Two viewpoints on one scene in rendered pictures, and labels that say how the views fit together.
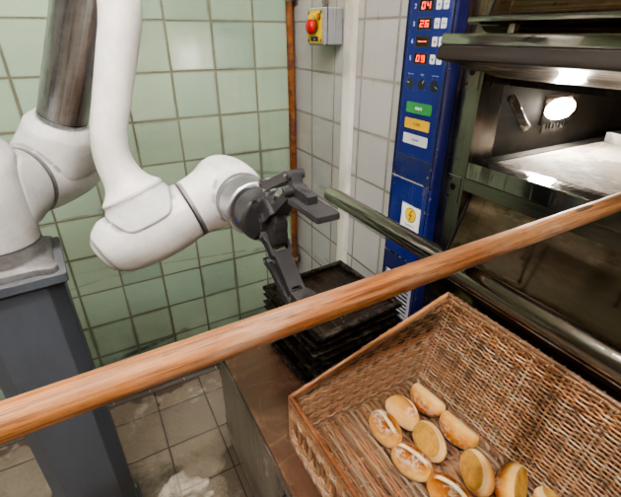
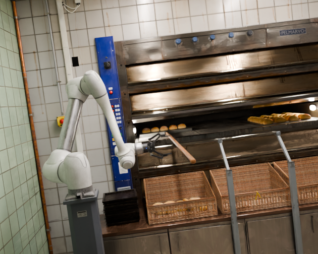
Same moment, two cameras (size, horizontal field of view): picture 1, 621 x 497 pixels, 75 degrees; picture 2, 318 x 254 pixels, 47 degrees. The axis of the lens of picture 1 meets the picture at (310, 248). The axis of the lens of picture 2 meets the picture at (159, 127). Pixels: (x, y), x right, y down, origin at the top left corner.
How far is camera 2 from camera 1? 2.56 m
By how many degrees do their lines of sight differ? 64
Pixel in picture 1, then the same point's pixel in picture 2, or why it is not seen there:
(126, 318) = not seen: outside the picture
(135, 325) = not seen: outside the picture
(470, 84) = (128, 125)
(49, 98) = (70, 143)
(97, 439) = not seen: outside the picture
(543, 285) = (165, 161)
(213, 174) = (130, 144)
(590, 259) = (169, 150)
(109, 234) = (131, 157)
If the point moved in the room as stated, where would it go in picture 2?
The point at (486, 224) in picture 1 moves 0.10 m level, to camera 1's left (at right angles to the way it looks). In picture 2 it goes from (144, 156) to (139, 158)
